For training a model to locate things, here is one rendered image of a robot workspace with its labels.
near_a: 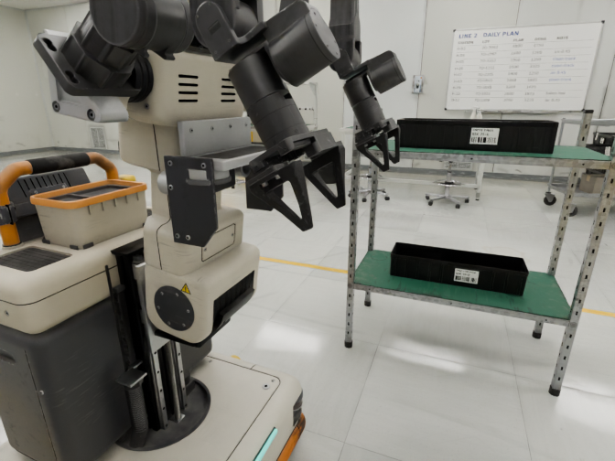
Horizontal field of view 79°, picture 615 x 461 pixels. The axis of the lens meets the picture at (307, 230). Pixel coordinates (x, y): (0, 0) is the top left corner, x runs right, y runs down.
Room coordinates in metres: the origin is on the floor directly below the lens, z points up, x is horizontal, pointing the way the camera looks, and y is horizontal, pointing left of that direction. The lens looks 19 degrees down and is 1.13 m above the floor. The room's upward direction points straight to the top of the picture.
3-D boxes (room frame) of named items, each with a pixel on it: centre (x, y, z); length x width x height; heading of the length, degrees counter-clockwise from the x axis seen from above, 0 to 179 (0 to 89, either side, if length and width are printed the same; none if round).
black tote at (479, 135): (1.58, -0.66, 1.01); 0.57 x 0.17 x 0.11; 67
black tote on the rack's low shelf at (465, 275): (1.59, -0.68, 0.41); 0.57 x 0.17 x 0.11; 69
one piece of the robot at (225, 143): (0.76, 0.16, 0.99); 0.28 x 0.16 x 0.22; 157
